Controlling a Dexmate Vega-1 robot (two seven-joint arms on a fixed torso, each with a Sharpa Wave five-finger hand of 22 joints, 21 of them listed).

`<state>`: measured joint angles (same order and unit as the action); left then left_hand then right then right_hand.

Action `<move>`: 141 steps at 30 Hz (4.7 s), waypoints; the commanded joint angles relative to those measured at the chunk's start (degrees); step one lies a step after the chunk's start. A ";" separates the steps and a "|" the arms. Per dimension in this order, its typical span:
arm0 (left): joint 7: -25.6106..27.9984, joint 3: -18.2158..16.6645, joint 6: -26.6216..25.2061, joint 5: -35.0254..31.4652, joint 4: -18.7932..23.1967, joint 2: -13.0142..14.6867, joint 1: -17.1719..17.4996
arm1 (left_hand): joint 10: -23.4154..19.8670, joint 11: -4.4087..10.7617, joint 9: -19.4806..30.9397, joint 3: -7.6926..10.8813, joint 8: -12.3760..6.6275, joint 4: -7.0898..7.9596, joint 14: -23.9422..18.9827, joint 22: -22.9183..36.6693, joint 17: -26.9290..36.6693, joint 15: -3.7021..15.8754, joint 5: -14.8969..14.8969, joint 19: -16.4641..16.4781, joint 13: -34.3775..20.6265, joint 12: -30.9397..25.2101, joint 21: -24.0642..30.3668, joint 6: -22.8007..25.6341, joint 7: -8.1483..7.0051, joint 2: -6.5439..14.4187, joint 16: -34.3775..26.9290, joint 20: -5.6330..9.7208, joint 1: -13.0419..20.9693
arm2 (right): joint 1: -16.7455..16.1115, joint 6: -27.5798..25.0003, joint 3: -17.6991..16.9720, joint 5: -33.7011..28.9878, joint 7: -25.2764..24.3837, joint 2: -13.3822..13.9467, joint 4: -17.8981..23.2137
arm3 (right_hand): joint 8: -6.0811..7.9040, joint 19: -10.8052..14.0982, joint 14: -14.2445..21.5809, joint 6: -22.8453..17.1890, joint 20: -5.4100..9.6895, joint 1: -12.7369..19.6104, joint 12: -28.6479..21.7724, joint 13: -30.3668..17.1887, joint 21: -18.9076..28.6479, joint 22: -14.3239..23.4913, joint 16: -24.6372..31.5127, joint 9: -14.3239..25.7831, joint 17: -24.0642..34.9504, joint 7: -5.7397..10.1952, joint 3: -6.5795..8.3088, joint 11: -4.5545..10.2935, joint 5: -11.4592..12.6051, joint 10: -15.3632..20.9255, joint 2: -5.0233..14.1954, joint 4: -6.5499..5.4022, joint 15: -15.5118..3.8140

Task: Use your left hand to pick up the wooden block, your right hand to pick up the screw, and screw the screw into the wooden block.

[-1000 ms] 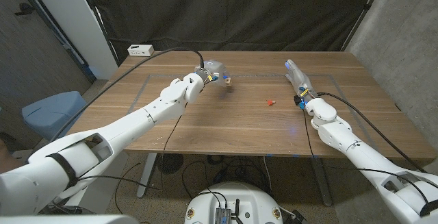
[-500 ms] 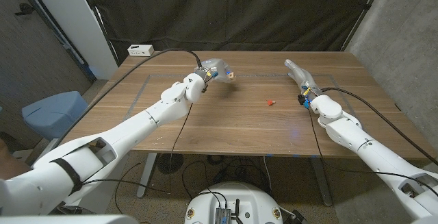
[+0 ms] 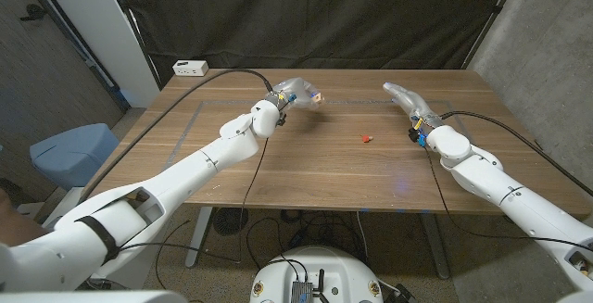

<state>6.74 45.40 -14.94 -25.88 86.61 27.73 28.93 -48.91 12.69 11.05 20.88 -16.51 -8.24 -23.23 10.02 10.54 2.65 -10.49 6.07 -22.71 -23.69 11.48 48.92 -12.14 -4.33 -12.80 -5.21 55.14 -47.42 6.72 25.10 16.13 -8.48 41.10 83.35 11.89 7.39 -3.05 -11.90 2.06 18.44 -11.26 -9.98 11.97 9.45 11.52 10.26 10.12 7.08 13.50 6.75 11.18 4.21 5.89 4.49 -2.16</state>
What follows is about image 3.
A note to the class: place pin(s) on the black curtain frame pole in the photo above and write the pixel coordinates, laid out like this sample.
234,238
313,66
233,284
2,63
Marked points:
491,18
134,29

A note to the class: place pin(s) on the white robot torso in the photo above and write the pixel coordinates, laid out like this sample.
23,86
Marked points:
343,270

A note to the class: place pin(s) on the wooden block with holes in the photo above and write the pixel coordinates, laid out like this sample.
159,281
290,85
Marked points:
318,100

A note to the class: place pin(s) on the grey table leg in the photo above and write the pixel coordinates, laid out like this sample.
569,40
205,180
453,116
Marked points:
435,247
198,238

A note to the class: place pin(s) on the white floor base plate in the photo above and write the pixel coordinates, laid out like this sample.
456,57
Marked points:
65,205

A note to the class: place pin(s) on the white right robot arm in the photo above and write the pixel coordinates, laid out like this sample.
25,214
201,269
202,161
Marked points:
509,192

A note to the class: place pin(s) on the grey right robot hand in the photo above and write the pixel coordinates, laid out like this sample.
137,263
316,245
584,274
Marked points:
414,104

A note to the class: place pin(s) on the black curtain backdrop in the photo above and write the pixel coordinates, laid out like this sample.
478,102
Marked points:
301,16

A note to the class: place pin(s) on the white power strip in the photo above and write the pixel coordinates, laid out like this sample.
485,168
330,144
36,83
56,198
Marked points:
190,67

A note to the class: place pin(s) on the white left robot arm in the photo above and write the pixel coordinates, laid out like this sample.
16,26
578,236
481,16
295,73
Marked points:
185,178

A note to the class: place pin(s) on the blue stool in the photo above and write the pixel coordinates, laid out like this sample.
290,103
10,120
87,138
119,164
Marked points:
74,155

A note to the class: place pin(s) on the red-headed wooden screw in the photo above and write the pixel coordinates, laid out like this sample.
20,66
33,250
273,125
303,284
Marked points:
366,138

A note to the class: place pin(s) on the person's bare leg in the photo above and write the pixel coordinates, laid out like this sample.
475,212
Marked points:
18,229

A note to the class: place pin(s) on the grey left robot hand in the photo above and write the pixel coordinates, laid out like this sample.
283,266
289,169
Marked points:
299,92

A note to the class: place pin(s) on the grey electronics box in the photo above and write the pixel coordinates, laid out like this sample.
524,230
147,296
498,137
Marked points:
301,292

